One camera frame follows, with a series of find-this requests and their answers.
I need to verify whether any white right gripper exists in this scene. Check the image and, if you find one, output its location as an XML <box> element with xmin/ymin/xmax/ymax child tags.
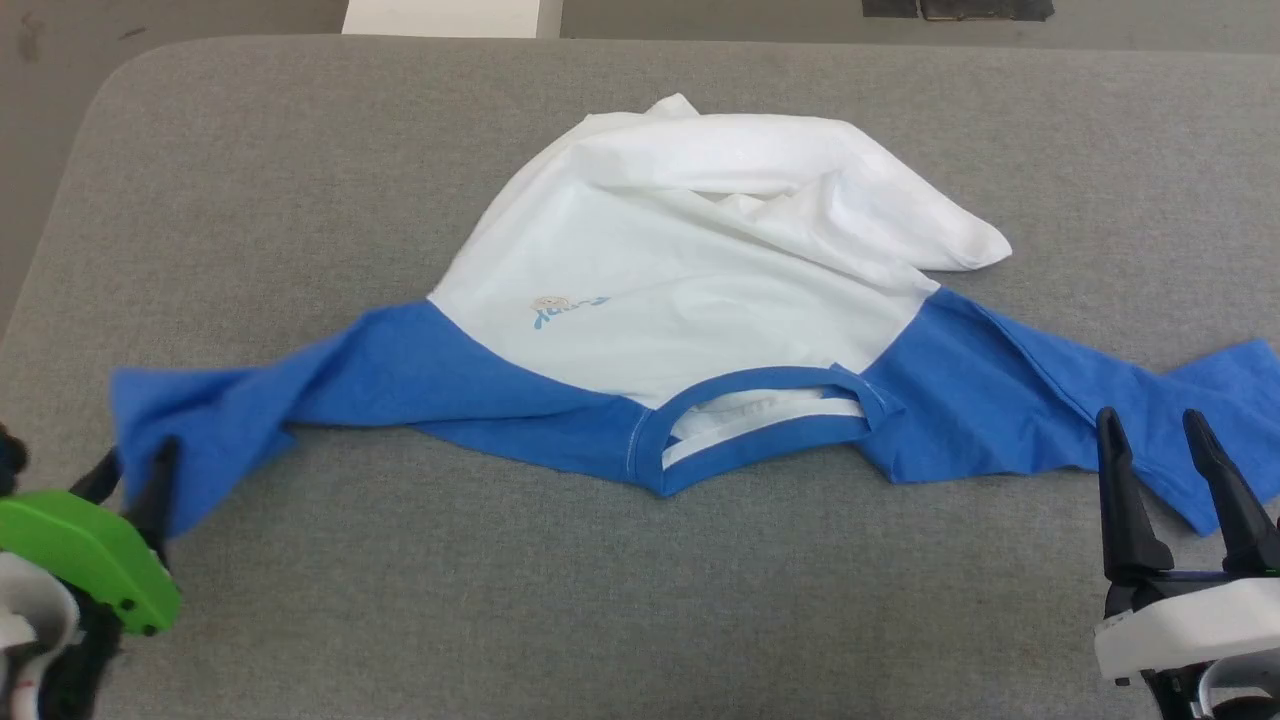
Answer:
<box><xmin>1092</xmin><ymin>404</ymin><xmax>1280</xmax><ymax>685</ymax></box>

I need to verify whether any blue and white t-shirt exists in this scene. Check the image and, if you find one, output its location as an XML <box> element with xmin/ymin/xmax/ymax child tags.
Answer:
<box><xmin>107</xmin><ymin>92</ymin><xmax>1280</xmax><ymax>542</ymax></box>

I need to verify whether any large black floor mat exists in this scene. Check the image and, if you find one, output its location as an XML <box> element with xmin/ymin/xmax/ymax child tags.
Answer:
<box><xmin>918</xmin><ymin>0</ymin><xmax>1057</xmax><ymax>23</ymax></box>

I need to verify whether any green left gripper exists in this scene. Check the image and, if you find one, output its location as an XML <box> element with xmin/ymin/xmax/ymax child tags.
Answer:
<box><xmin>0</xmin><ymin>438</ymin><xmax>184</xmax><ymax>639</ymax></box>

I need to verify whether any white box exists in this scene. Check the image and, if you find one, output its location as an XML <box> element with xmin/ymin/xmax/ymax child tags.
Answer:
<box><xmin>341</xmin><ymin>0</ymin><xmax>564</xmax><ymax>40</ymax></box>

